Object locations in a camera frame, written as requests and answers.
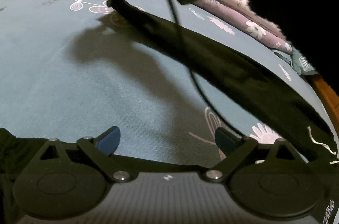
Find pink purple folded quilt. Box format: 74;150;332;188
194;0;292;54

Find wooden headboard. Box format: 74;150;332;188
311;75;339;134

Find teal pillow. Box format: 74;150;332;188
272;47;318;76

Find teal patterned bed sheet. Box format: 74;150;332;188
0;0;339;164

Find black drawstring pants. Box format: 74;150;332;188
1;7;338;181

